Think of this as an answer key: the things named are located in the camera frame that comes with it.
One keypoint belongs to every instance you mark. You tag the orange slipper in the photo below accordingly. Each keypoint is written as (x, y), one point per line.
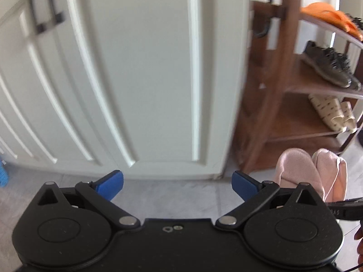
(356, 32)
(320, 10)

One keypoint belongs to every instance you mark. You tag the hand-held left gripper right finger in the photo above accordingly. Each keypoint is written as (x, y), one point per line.
(244, 185)

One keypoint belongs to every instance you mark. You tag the pink slipper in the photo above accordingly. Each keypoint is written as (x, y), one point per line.
(295, 170)
(334, 172)

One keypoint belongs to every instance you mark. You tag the white cabinet doors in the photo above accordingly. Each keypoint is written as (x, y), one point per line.
(141, 62)

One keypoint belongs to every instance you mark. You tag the blue mat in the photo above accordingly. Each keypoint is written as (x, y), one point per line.
(2, 172)

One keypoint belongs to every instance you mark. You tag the wooden shoe rack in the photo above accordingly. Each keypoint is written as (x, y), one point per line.
(283, 62)

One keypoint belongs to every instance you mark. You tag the person's right hand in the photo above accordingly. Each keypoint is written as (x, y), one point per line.
(359, 243)

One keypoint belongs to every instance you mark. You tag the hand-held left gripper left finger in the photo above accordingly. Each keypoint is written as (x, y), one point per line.
(110, 182)

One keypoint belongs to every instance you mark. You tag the grey running shoe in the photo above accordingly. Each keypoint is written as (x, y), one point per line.
(350, 76)
(317, 61)

